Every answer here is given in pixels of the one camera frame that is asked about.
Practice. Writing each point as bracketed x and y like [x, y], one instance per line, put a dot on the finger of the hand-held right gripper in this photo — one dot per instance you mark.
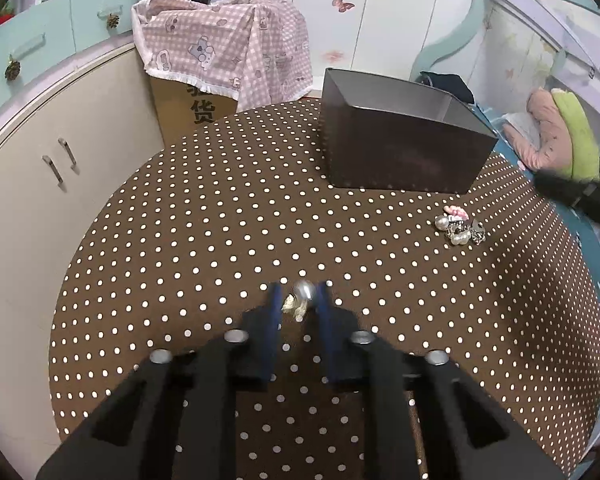
[575, 192]

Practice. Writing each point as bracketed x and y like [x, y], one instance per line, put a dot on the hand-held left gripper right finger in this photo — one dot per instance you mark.
[330, 325]

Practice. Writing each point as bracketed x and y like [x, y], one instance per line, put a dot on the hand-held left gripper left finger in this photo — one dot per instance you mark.
[272, 310]

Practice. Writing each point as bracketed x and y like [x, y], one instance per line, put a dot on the dark metal brooch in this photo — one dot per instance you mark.
[476, 234]

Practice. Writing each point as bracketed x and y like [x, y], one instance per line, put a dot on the pink hair clip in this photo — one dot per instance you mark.
[456, 211]

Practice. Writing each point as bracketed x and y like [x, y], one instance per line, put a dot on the dark brown storage box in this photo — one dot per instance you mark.
[405, 160]

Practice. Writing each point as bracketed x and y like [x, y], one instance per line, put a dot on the pink pillow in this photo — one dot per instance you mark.
[545, 130]

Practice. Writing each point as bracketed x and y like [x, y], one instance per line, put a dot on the white pillow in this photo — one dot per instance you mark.
[515, 127]

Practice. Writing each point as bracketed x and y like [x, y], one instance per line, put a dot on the brown polka dot tablecloth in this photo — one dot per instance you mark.
[205, 235]

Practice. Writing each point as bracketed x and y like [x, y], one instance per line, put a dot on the black folded clothes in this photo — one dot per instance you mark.
[450, 87]

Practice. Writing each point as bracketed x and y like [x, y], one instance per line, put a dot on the cardboard box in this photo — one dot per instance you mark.
[180, 110]

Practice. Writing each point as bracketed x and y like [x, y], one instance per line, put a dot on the white low cabinet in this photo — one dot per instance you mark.
[30, 260]

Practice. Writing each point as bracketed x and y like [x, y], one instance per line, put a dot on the white wardrobe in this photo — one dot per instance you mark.
[380, 20]

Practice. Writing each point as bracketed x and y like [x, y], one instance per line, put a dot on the pink checked cloth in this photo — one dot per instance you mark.
[230, 35]

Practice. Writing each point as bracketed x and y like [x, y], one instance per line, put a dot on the pink butterfly sticker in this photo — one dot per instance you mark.
[342, 2]

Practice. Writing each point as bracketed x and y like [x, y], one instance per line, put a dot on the pine cone ornament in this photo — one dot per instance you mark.
[112, 21]
[13, 70]

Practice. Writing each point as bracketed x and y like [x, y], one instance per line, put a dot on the turquoise drawer unit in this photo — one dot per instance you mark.
[45, 30]

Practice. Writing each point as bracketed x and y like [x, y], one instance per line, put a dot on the turquoise bunk bed frame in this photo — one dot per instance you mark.
[455, 40]

